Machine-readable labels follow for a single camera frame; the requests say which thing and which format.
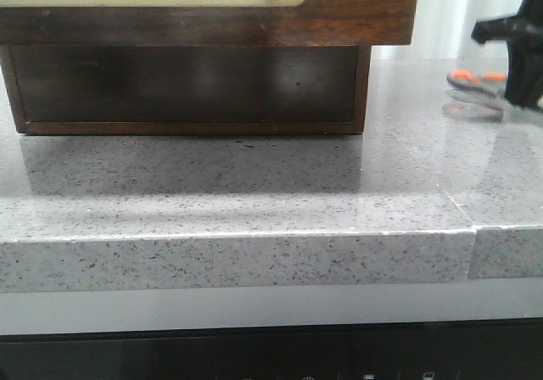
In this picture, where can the dark wooden drawer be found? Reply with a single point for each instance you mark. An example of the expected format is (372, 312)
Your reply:
(312, 23)

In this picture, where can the dark wooden drawer cabinet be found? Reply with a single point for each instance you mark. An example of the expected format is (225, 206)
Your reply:
(211, 91)

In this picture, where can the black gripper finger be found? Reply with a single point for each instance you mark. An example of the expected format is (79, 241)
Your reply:
(502, 29)
(524, 84)

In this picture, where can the grey orange handled scissors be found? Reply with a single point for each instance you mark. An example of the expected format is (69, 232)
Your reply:
(488, 88)

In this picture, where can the black appliance below counter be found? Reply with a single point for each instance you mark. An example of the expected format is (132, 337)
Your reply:
(487, 349)

